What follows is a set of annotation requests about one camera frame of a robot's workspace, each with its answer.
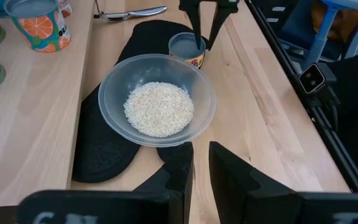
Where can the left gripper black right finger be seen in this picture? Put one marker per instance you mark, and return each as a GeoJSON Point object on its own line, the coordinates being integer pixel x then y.
{"type": "Point", "coordinates": [235, 183]}

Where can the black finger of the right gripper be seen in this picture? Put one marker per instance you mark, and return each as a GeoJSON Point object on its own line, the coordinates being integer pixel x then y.
{"type": "Point", "coordinates": [217, 21]}
{"type": "Point", "coordinates": [196, 25]}

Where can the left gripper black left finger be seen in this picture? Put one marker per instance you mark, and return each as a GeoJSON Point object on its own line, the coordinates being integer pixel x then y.
{"type": "Point", "coordinates": [179, 177]}

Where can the short yellow fruit-print can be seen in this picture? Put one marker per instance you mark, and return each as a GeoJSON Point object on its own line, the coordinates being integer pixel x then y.
{"type": "Point", "coordinates": [183, 48]}

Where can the tomatoes can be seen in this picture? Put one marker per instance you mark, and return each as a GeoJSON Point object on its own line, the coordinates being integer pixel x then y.
{"type": "Point", "coordinates": [65, 7]}

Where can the oranges can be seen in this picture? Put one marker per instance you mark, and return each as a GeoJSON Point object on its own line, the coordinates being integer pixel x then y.
{"type": "Point", "coordinates": [42, 31]}

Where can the silver can opener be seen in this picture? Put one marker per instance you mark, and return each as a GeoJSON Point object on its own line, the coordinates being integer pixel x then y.
{"type": "Point", "coordinates": [141, 13]}

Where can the white rice heap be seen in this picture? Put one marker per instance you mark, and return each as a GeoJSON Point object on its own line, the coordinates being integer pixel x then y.
{"type": "Point", "coordinates": [158, 109]}

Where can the dark blue chair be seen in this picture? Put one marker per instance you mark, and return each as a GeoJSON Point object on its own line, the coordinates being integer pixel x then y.
{"type": "Point", "coordinates": [297, 28]}

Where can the black mat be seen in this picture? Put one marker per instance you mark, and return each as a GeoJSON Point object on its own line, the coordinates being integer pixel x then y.
{"type": "Point", "coordinates": [104, 149]}

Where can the clear plastic bowl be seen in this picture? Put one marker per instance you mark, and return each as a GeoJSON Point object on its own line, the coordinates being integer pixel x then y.
{"type": "Point", "coordinates": [126, 77]}

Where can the blue plastic pole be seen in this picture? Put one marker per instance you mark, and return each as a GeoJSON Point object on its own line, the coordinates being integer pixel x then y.
{"type": "Point", "coordinates": [325, 31]}

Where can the black aluminium rig frame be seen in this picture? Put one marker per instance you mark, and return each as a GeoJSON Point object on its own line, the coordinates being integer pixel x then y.
{"type": "Point", "coordinates": [322, 124]}

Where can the small grey table-level camera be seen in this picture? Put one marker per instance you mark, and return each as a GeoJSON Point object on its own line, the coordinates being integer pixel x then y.
{"type": "Point", "coordinates": [312, 79]}

